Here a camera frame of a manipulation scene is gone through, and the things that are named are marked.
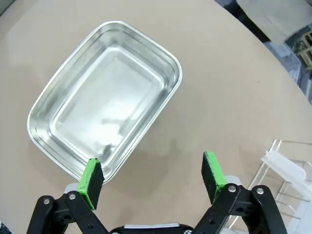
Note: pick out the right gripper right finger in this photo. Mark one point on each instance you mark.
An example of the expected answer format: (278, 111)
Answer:
(213, 178)

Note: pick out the steel container with two croissants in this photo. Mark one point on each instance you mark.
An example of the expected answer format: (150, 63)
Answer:
(104, 97)

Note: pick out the tan slatted stand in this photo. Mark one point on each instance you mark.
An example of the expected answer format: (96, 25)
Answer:
(306, 48)

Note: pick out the clear plastic snap lid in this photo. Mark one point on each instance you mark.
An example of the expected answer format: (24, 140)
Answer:
(285, 168)

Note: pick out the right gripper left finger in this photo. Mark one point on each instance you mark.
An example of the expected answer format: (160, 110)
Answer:
(92, 185)

